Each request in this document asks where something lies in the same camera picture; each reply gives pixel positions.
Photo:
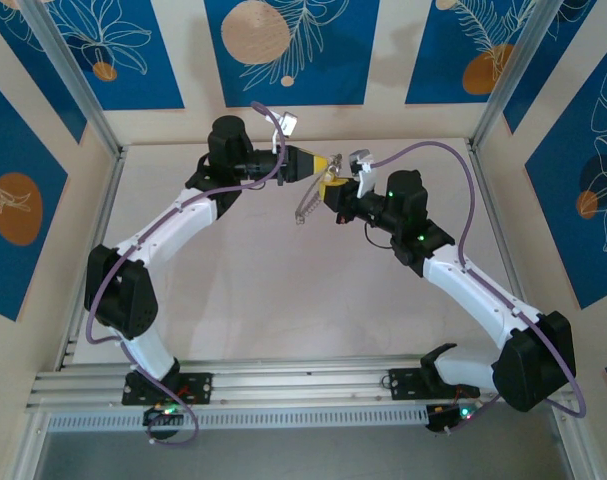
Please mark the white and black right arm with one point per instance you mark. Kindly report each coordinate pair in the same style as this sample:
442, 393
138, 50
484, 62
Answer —
463, 280

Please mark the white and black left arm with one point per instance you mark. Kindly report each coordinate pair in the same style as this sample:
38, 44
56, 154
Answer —
183, 220

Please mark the controller board with green light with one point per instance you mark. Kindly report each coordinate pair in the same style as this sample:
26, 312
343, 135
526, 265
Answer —
448, 417
160, 417

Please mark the grey metal sheet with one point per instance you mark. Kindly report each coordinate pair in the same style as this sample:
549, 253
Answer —
303, 457

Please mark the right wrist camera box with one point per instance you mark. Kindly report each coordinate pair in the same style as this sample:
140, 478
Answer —
362, 162

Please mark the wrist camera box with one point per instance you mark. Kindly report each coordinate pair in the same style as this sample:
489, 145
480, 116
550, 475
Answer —
362, 162
288, 122

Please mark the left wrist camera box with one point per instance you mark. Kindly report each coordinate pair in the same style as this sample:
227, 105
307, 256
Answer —
288, 122

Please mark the blue floral wall panel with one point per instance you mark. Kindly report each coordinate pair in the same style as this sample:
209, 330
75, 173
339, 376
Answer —
443, 30
558, 75
13, 275
43, 90
558, 225
333, 75
148, 75

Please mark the aluminium side rail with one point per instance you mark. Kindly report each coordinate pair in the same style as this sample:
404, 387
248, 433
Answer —
498, 225
100, 225

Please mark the aluminium frame post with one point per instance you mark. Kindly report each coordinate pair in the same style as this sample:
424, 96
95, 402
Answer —
73, 75
508, 75

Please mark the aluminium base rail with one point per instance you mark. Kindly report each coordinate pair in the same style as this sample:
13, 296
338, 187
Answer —
303, 385

